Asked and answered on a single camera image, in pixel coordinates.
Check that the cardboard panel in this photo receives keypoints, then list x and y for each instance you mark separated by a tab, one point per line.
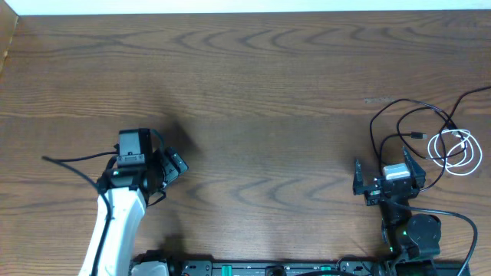
8	24

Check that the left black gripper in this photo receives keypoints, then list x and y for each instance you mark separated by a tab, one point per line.
173	170

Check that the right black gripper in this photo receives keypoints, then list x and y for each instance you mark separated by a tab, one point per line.
372	195

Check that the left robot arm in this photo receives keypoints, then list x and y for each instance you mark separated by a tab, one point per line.
142	167

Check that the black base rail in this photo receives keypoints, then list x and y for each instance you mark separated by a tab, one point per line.
157	263

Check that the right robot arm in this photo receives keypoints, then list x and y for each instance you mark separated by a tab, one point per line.
412	239

